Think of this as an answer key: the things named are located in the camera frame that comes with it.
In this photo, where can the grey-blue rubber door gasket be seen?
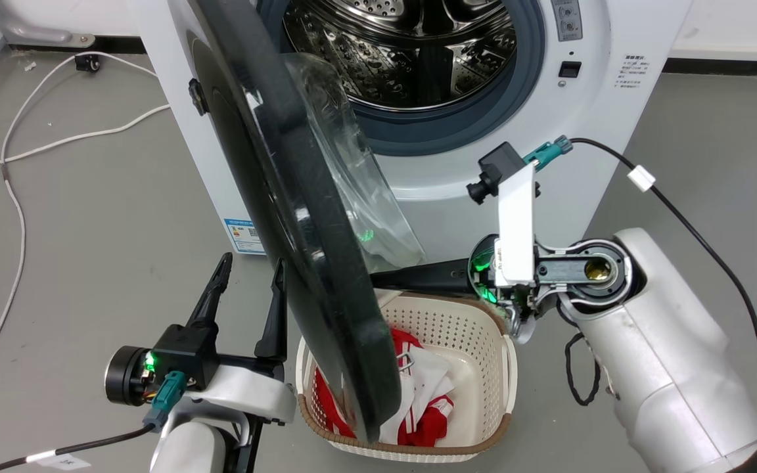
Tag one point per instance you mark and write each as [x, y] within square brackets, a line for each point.
[457, 128]

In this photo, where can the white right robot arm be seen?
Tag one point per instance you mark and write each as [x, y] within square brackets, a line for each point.
[661, 341]

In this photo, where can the dark round washing machine door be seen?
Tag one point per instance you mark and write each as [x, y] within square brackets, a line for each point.
[286, 197]

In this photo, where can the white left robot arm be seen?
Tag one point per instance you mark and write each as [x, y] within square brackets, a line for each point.
[191, 450]

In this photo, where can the blue energy label sticker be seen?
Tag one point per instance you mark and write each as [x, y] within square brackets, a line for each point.
[245, 236]

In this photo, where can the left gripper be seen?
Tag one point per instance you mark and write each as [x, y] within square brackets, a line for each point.
[250, 394]

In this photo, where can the grey metal base pipe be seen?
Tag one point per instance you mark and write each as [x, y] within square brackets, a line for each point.
[37, 33]

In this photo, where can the white warning text label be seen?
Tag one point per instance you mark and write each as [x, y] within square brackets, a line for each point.
[631, 71]

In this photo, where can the red and white garment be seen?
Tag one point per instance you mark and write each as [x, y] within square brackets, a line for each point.
[428, 394]

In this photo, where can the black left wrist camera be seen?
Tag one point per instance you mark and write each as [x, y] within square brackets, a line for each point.
[184, 351]

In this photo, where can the black caster wheel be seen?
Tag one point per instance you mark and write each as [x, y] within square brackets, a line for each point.
[87, 63]

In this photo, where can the white front-load washing machine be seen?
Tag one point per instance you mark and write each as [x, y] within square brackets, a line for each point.
[444, 177]

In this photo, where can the steel washing machine drum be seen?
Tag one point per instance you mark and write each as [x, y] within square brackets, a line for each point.
[411, 52]

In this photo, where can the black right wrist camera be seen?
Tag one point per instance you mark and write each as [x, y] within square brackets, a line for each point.
[493, 174]

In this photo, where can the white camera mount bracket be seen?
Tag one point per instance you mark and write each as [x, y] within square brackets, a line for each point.
[516, 226]

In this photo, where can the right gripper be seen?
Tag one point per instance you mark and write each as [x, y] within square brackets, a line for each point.
[483, 266]

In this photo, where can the cream plastic laundry basket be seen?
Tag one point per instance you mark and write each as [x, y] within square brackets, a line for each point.
[477, 341]

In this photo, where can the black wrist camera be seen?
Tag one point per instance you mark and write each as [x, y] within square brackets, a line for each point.
[493, 174]
[184, 351]

